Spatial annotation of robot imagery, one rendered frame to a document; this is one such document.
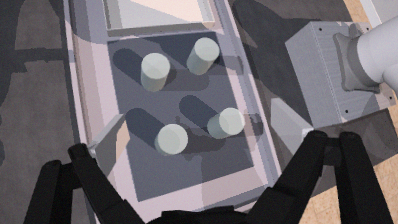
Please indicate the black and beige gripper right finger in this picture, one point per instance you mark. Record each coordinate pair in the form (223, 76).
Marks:
(361, 200)

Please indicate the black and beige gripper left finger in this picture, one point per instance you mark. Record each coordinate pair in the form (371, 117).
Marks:
(50, 205)

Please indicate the clear glass cylinder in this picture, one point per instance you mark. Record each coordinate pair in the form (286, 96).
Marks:
(172, 138)
(202, 56)
(154, 71)
(228, 122)

